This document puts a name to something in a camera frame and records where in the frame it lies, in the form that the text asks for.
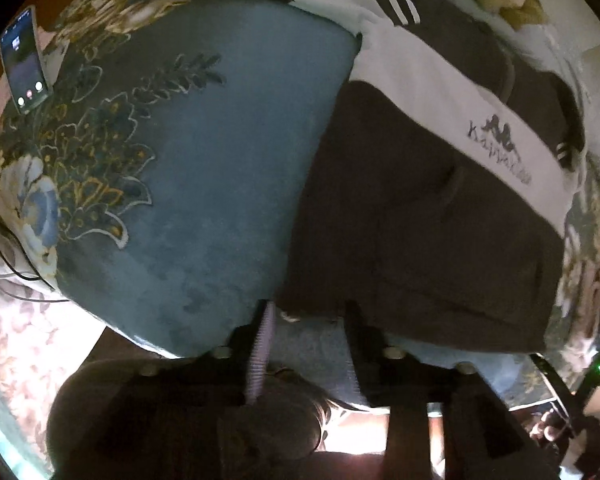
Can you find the person's left leg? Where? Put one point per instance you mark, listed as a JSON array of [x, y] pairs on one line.
[[95, 420]]

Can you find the black and white jacket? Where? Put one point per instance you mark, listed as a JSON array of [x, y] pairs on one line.
[[405, 210]]

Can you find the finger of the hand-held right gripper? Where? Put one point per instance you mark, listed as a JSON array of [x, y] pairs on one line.
[[555, 385]]

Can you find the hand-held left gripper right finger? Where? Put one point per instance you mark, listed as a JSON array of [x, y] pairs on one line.
[[357, 345]]

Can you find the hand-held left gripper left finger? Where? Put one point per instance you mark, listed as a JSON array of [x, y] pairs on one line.
[[260, 350]]

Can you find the person's right hand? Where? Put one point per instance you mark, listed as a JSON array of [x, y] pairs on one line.
[[545, 424]]

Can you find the blue floral blanket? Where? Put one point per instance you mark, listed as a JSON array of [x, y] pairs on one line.
[[205, 185]]

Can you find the smartphone with lit screen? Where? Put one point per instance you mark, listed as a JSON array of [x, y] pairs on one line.
[[25, 60]]

